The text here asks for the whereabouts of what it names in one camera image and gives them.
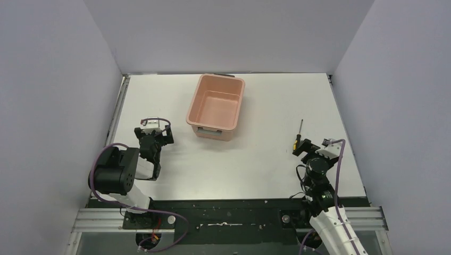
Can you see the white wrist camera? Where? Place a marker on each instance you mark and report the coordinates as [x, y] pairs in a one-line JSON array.
[[151, 124], [330, 149]]

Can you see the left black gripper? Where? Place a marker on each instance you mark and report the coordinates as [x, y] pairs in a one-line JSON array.
[[152, 137]]

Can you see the aluminium rail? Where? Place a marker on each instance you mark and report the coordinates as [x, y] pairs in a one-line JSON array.
[[102, 220], [117, 110]]

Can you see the aluminium left side rail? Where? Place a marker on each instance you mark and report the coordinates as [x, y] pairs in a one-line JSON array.
[[117, 110]]

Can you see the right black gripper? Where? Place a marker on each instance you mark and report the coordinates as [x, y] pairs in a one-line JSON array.
[[303, 146]]

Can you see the pink plastic bin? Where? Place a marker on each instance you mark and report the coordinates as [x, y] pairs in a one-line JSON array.
[[215, 106]]

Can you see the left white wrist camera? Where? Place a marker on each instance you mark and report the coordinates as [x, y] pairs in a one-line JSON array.
[[151, 124]]

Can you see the yellow black handled screwdriver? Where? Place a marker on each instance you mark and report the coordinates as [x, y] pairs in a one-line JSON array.
[[298, 136]]

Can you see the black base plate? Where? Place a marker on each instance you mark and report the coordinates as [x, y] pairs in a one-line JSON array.
[[186, 235]]

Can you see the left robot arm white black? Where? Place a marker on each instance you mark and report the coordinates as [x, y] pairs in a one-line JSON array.
[[118, 166]]

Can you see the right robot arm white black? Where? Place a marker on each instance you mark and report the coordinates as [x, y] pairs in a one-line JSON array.
[[322, 209]]

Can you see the aluminium front rail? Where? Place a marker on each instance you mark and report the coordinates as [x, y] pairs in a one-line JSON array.
[[102, 220]]

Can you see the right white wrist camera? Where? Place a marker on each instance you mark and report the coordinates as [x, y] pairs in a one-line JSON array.
[[330, 149]]

